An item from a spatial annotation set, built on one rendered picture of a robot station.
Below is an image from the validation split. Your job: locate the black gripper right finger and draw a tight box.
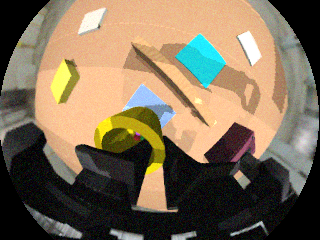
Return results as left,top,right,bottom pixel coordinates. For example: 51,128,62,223
163,135,240,209

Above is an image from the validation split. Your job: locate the yellow rectangular block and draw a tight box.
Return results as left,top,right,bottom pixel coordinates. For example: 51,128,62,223
51,59,80,105

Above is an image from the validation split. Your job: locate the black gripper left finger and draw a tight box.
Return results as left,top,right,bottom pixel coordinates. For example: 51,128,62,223
75,139,153,207

